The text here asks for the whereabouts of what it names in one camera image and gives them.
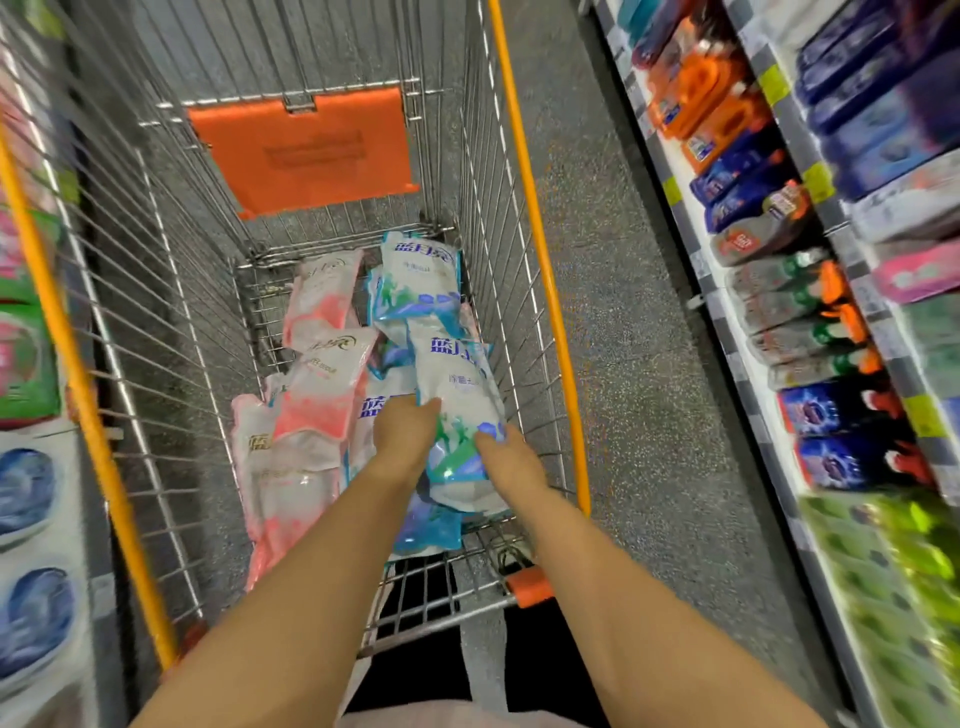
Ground person's left hand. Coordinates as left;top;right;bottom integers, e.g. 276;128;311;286
370;394;445;483

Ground person's right hand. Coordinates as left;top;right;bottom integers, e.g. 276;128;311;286
473;424;552;516

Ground blue white detergent pouch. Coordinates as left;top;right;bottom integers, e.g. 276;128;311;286
366;231;464;340
407;315;513;520
388;486;466;561
347;367;421;485

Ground person's right forearm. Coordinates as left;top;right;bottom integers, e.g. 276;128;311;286
508;489;817;728

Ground person's left forearm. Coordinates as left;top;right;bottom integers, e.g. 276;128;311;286
131;459;423;728

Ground pink white detergent pouch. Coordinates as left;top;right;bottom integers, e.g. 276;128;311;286
230;392;348;591
282;250;366;354
272;327;381;453

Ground person's black trousers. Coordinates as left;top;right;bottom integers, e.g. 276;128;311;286
343;581;610;728

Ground white store shelf unit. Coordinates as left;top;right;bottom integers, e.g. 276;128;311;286
581;0;960;728

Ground person's pale pink shirt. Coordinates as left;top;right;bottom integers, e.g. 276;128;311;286
336;700;595;728

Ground orange plastic cart flap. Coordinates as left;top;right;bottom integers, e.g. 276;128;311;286
186;87;421;221

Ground clear bottle with green cap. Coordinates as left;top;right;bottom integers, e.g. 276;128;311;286
726;249;831;302

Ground clear spray bottle orange trigger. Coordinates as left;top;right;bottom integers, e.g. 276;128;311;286
737;262;850;336
768;348;887;392
748;303;872;366

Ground blue bottle with red cap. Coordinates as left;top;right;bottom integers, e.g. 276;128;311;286
777;378;906;438
795;433;936;493

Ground grey bottle with orange cap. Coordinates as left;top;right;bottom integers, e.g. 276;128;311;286
710;187;816;268

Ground dark blue detergent bottle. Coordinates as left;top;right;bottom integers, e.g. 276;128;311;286
704;161;801;234
689;131;786;208

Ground orange detergent bottle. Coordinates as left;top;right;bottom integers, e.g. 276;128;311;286
681;81;775;175
647;18;753;141

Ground white bag with blue swirl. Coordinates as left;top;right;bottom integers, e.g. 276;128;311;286
0;442;78;552
0;564;82;695

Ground yellow shelf price tag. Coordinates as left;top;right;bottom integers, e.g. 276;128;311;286
801;161;837;205
756;65;791;108
903;393;949;440

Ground row of green packets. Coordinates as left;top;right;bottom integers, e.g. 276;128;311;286
801;487;960;728

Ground teal blue bottles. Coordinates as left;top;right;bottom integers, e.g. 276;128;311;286
616;0;708;70

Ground pale green packet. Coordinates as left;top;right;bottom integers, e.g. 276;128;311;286
903;292;960;399

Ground pink packet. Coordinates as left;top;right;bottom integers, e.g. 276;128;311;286
873;240;960;306

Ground white grey packet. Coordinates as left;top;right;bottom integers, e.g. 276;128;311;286
850;148;960;243

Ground stack of dark blue packets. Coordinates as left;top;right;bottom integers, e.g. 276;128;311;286
793;0;960;202

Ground metal wire shopping cart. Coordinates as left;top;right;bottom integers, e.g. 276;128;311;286
0;0;594;672

